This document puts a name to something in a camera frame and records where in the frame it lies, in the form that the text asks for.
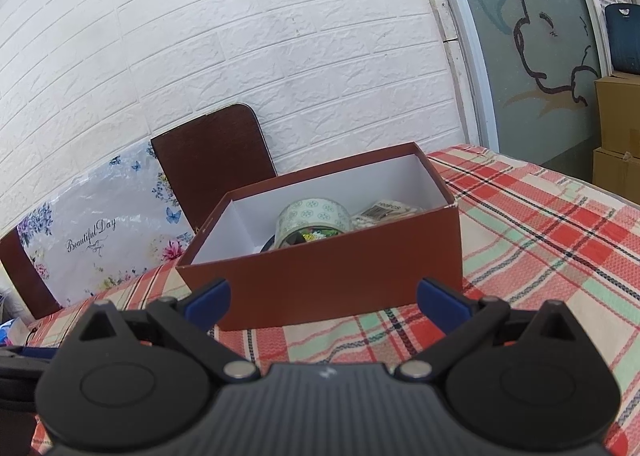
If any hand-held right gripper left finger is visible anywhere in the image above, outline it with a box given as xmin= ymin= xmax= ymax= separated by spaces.
xmin=77 ymin=277 xmax=261 ymax=382

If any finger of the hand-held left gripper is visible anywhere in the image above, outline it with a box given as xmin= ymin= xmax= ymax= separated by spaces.
xmin=0 ymin=345 xmax=60 ymax=368

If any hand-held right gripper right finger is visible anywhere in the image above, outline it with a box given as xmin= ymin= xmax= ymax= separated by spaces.
xmin=395 ymin=277 xmax=576 ymax=382

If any plastic packet with green header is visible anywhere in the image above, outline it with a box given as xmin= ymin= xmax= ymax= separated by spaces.
xmin=350 ymin=198 xmax=425 ymax=231

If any brown cardboard box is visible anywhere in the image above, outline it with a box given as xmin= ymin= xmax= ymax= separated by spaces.
xmin=175 ymin=141 xmax=463 ymax=331

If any clear tape roll green print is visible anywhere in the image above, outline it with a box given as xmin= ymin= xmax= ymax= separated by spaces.
xmin=274 ymin=197 xmax=353 ymax=249

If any blue floral packet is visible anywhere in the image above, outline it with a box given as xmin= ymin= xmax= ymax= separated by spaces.
xmin=0 ymin=318 xmax=31 ymax=348

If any plaid blanket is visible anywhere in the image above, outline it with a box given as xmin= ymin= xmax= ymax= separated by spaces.
xmin=25 ymin=143 xmax=640 ymax=456

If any white floral plastic bag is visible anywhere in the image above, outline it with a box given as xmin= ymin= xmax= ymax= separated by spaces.
xmin=16 ymin=141 xmax=197 ymax=307

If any plain cardboard box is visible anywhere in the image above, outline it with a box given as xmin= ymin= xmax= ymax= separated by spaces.
xmin=592 ymin=147 xmax=640 ymax=207
xmin=593 ymin=70 xmax=640 ymax=157

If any frosted glass door with cartoon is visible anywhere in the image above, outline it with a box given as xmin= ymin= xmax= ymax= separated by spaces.
xmin=442 ymin=0 xmax=612 ymax=184

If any dark blue bag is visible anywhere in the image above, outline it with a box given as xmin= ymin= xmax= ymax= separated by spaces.
xmin=604 ymin=2 xmax=640 ymax=75

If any white door frame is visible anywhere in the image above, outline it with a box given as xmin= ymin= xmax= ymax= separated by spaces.
xmin=419 ymin=0 xmax=502 ymax=153

